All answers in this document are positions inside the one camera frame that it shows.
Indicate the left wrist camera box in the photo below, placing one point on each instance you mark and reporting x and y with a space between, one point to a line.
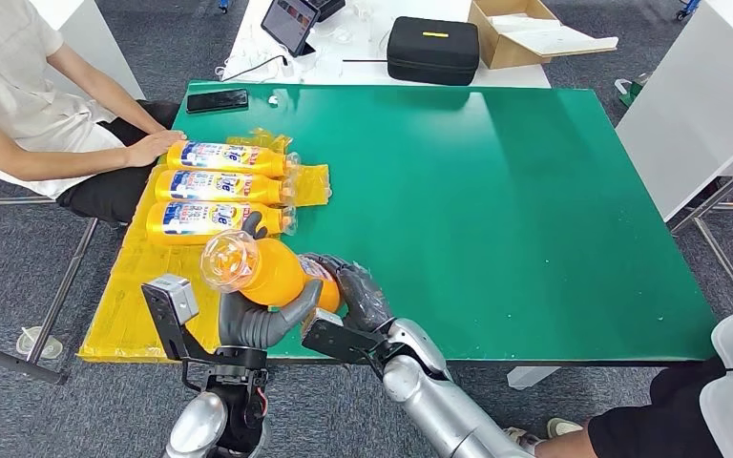
173 297

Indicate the person's left forearm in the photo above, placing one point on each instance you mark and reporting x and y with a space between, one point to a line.
120 95

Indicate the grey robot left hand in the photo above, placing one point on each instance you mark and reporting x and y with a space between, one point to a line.
246 325

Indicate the black device box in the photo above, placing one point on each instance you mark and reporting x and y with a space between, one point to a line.
330 7

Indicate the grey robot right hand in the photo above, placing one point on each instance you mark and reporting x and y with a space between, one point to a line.
366 297

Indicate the person's right hand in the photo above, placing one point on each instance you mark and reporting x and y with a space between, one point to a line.
154 146

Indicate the black smartphone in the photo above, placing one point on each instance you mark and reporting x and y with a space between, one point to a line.
217 100

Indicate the black pen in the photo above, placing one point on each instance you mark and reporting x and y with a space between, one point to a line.
365 60

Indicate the person's right forearm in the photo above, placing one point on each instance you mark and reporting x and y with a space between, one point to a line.
69 165

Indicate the blue caster frame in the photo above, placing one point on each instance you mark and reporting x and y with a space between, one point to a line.
225 5
691 7

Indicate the yellow taped board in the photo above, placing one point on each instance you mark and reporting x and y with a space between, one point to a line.
139 316

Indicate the orange detergent bottle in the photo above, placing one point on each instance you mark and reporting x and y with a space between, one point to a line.
164 234
265 189
278 272
272 161

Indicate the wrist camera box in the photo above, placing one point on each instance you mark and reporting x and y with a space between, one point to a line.
335 341
173 297

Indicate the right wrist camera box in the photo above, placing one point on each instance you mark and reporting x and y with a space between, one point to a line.
335 341

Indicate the clear round floor cup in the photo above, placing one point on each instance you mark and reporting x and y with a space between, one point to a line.
39 344

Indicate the green floor stand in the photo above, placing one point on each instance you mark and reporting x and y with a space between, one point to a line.
632 95

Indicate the cardboard box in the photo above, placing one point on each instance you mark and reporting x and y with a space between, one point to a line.
498 50

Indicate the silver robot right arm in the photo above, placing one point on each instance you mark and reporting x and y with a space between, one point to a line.
436 404

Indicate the white table with metal frame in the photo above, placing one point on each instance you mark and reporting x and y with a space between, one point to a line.
12 361

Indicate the white foam sheet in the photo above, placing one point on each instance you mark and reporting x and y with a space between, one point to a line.
561 40

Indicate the black zip case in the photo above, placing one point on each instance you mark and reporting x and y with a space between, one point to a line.
431 55

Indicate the person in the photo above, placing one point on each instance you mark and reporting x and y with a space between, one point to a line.
657 423
12 76

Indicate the black tablet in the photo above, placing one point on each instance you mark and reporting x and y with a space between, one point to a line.
289 22

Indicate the white table with steel legs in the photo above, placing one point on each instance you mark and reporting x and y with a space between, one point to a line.
708 95

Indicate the white desk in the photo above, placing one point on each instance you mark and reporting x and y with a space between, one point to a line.
505 79

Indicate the green-topped table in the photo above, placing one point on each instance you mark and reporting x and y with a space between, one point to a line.
531 221

